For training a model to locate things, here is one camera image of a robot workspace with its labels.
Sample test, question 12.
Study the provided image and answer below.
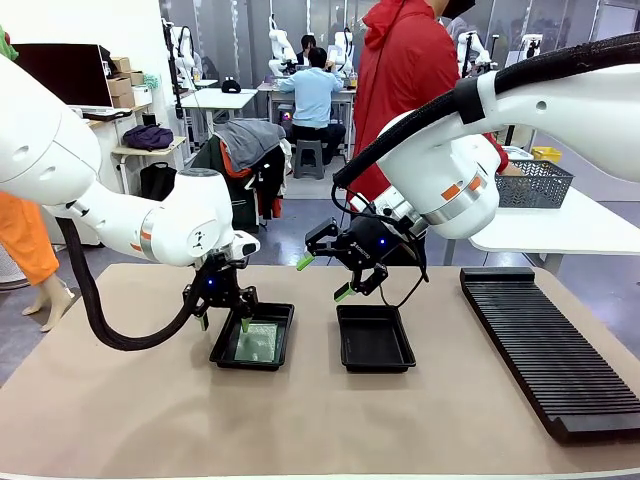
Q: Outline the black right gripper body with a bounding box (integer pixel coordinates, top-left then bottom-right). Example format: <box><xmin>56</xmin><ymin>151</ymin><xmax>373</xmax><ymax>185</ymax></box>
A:
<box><xmin>334</xmin><ymin>214</ymin><xmax>404</xmax><ymax>274</ymax></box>

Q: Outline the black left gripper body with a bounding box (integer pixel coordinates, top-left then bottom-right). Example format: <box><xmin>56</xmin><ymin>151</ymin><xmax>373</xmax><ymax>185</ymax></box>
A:
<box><xmin>198</xmin><ymin>250</ymin><xmax>242</xmax><ymax>309</ymax></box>

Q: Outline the green circuit board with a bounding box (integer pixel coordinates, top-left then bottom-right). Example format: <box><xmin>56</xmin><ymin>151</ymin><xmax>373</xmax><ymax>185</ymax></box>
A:
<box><xmin>232</xmin><ymin>321</ymin><xmax>282</xmax><ymax>365</ymax></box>

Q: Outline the person left forearm red sleeve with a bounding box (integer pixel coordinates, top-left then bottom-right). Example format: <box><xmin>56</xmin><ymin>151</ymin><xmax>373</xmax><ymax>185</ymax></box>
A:
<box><xmin>492</xmin><ymin>134</ymin><xmax>510</xmax><ymax>174</ymax></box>

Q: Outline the black ESD tray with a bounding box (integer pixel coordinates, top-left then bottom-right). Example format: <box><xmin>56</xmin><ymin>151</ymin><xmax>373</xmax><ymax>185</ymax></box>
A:
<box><xmin>335</xmin><ymin>303</ymin><xmax>417</xmax><ymax>374</ymax></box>
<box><xmin>208</xmin><ymin>301</ymin><xmax>296</xmax><ymax>372</ymax></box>

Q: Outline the black and green coat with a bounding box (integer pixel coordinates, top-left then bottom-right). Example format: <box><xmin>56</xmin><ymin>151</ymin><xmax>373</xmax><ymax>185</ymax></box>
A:
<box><xmin>192</xmin><ymin>134</ymin><xmax>287</xmax><ymax>234</ymax></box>

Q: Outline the grey plastic stool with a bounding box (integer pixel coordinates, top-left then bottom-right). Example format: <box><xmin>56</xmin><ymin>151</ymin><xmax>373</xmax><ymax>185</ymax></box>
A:
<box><xmin>293</xmin><ymin>138</ymin><xmax>326</xmax><ymax>180</ymax></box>

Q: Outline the black bag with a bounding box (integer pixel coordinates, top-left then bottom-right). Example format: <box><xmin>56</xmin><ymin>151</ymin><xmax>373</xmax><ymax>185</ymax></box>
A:
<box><xmin>139</xmin><ymin>162</ymin><xmax>177</xmax><ymax>202</ymax></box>

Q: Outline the grey jacket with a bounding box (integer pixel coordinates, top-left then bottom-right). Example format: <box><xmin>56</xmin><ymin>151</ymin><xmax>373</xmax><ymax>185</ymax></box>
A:
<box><xmin>214</xmin><ymin>118</ymin><xmax>287</xmax><ymax>174</ymax></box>

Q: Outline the man in blue shirt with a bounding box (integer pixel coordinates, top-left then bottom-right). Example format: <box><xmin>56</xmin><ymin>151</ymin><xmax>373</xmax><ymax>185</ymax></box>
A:
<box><xmin>278</xmin><ymin>46</ymin><xmax>347</xmax><ymax>166</ymax></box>

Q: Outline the purple backpack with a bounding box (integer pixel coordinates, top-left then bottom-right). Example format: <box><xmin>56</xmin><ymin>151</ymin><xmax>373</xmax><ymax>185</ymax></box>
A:
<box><xmin>122</xmin><ymin>124</ymin><xmax>175</xmax><ymax>152</ymax></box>

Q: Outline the small beige desk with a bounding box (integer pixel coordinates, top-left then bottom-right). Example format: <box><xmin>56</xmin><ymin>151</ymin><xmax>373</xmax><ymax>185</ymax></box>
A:
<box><xmin>112</xmin><ymin>135</ymin><xmax>188</xmax><ymax>196</ymax></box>

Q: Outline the person in red jacket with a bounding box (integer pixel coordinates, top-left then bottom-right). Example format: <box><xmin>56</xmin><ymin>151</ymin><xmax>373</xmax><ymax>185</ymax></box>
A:
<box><xmin>348</xmin><ymin>0</ymin><xmax>511</xmax><ymax>266</ymax></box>

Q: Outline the white work table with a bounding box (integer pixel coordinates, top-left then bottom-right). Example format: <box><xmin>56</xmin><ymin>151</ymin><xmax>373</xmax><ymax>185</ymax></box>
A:
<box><xmin>179</xmin><ymin>88</ymin><xmax>259</xmax><ymax>151</ymax></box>

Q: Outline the mannequin in orange trousers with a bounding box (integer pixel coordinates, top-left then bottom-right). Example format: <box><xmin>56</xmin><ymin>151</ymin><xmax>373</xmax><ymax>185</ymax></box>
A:
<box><xmin>0</xmin><ymin>192</ymin><xmax>76</xmax><ymax>332</ymax></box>

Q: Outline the black slotted board rack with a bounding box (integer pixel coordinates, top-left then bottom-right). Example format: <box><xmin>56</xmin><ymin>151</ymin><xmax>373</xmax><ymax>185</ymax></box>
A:
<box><xmin>458</xmin><ymin>266</ymin><xmax>640</xmax><ymax>445</ymax></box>

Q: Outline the grey plastic basket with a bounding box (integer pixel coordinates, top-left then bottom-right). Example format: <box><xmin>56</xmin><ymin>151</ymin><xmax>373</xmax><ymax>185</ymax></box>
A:
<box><xmin>493</xmin><ymin>159</ymin><xmax>575</xmax><ymax>210</ymax></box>

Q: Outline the round grey floor fan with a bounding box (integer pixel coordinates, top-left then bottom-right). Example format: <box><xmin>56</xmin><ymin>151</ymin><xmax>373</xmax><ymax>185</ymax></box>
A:
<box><xmin>0</xmin><ymin>244</ymin><xmax>31</xmax><ymax>292</ymax></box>

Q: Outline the seated person black hair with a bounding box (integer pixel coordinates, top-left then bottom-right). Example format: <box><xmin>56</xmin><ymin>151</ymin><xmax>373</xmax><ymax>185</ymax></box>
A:
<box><xmin>297</xmin><ymin>33</ymin><xmax>319</xmax><ymax>66</ymax></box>

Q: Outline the white side table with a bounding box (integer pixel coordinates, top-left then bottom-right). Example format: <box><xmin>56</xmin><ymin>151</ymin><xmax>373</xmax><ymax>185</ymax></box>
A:
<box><xmin>468</xmin><ymin>187</ymin><xmax>640</xmax><ymax>274</ymax></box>

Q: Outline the black computer monitor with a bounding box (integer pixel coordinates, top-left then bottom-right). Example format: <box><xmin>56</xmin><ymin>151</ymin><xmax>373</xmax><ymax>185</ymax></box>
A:
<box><xmin>9</xmin><ymin>43</ymin><xmax>115</xmax><ymax>109</ymax></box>

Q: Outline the green fabric piece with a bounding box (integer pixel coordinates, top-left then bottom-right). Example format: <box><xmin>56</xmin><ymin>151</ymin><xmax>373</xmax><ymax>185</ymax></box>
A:
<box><xmin>0</xmin><ymin>24</ymin><xmax>19</xmax><ymax>62</ymax></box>

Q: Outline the right wrist camera white housing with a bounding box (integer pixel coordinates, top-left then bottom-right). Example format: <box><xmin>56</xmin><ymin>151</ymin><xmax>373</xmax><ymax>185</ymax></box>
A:
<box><xmin>348</xmin><ymin>192</ymin><xmax>384</xmax><ymax>217</ymax></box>

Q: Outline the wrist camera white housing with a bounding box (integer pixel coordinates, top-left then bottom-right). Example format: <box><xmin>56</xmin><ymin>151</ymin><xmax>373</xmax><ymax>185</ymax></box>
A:
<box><xmin>232</xmin><ymin>232</ymin><xmax>261</xmax><ymax>261</ymax></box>
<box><xmin>348</xmin><ymin>192</ymin><xmax>384</xmax><ymax>217</ymax></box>

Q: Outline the left wrist camera white housing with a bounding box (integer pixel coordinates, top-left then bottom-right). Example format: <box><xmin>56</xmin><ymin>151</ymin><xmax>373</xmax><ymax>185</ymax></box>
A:
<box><xmin>232</xmin><ymin>232</ymin><xmax>261</xmax><ymax>261</ymax></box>

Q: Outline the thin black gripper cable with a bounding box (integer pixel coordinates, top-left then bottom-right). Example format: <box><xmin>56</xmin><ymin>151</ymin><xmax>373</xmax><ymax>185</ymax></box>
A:
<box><xmin>379</xmin><ymin>234</ymin><xmax>431</xmax><ymax>309</ymax></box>

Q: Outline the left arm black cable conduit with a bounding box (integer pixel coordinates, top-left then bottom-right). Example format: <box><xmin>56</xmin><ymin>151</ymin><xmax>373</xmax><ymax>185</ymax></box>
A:
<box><xmin>53</xmin><ymin>217</ymin><xmax>209</xmax><ymax>352</ymax></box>

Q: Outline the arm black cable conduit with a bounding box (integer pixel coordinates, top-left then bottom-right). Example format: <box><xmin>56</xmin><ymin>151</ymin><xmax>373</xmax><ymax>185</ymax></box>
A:
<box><xmin>53</xmin><ymin>217</ymin><xmax>209</xmax><ymax>352</ymax></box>
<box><xmin>332</xmin><ymin>30</ymin><xmax>640</xmax><ymax>191</ymax></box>

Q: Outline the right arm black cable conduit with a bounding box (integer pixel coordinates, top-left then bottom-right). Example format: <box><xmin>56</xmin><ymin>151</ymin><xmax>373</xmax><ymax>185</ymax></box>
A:
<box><xmin>332</xmin><ymin>30</ymin><xmax>640</xmax><ymax>191</ymax></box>

